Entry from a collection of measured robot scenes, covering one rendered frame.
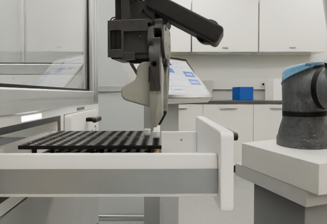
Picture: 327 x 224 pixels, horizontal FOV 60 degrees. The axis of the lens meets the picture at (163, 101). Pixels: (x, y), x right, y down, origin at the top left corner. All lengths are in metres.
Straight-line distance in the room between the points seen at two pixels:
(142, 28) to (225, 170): 0.22
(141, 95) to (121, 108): 1.82
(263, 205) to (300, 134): 0.25
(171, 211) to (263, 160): 0.91
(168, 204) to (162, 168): 1.21
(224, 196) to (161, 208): 1.19
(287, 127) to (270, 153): 0.10
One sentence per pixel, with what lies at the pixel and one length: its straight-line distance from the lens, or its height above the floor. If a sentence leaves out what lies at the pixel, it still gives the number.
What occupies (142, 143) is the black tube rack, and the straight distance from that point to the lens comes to 0.47.
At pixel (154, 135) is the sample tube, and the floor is 0.91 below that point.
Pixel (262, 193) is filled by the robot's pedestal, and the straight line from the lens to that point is 0.94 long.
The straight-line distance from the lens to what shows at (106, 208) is 2.40.
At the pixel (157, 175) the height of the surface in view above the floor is 0.86.
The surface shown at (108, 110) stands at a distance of 2.23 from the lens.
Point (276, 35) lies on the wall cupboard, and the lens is 4.17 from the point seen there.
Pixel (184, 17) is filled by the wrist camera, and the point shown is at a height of 1.08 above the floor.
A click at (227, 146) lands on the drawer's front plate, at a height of 0.91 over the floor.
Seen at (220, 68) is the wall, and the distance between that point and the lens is 4.27.
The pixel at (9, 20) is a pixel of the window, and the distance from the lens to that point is 0.56.
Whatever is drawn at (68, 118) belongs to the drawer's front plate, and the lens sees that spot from 0.73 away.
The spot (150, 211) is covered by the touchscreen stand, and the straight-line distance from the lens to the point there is 1.63.
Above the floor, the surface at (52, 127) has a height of 0.90.
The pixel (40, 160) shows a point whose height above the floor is 0.89.
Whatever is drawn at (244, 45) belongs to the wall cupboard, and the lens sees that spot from 4.01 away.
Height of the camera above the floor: 0.98
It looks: 1 degrees down
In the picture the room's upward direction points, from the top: straight up
